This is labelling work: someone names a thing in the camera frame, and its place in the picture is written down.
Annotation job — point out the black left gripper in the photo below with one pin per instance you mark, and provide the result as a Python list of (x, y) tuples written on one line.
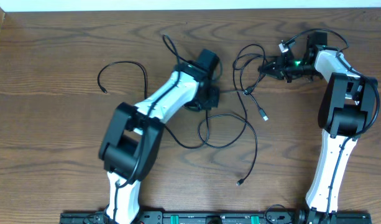
[(213, 103)]

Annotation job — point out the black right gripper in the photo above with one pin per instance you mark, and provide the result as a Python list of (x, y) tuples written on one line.
[(278, 71)]

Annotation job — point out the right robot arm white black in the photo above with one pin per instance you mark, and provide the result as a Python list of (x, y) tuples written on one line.
[(349, 108)]

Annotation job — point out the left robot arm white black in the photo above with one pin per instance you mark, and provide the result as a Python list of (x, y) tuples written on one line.
[(132, 140)]

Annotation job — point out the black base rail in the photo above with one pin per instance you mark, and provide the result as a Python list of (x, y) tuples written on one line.
[(155, 217)]

